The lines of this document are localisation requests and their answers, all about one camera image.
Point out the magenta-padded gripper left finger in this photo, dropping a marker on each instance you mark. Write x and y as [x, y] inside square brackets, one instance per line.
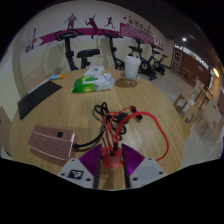
[78, 171]

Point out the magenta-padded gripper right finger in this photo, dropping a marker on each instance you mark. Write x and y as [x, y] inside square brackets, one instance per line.
[146, 170]

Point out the red charger block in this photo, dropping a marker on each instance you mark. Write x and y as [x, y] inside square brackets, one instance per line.
[111, 158]

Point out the group of wooden chairs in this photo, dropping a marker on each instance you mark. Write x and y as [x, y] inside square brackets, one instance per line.
[206, 116]

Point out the wooden chair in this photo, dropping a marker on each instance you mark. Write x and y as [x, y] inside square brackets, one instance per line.
[5, 133]

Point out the black flat mat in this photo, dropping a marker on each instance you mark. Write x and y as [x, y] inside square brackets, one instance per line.
[38, 98]

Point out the green wet wipes pack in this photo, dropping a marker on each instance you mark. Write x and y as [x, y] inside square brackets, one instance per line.
[90, 83]

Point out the brown round coaster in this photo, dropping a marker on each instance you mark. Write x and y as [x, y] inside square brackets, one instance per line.
[128, 82]

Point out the blue and orange marker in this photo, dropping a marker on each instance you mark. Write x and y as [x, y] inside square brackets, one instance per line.
[57, 76]

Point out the white tissue pack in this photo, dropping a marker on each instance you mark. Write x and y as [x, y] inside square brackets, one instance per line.
[94, 70]

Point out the white cup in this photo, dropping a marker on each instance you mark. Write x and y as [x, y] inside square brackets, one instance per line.
[132, 66]

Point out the group of exercise bikes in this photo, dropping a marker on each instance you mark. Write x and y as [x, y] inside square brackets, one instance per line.
[68, 50]

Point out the group of ceiling lights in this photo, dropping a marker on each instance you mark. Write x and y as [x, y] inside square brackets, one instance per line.
[184, 39]

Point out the small wall posters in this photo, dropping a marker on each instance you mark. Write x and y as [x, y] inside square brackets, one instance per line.
[30, 40]

